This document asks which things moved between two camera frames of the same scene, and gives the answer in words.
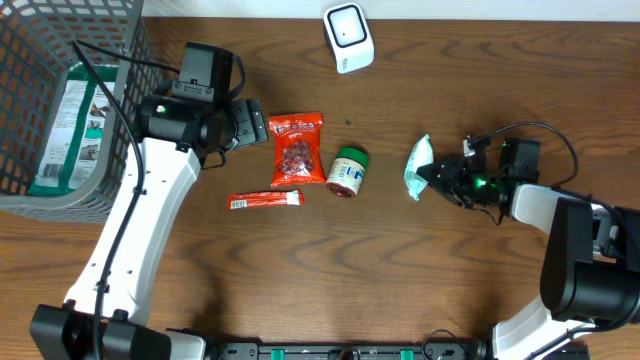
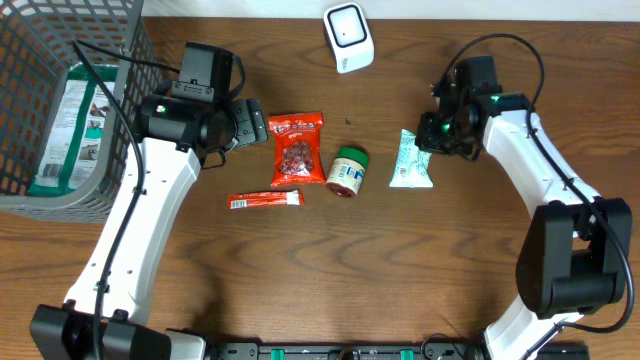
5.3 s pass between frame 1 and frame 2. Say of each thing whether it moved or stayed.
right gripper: moved
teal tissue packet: moved
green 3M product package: stayed
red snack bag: stayed
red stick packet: stayed
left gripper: stayed
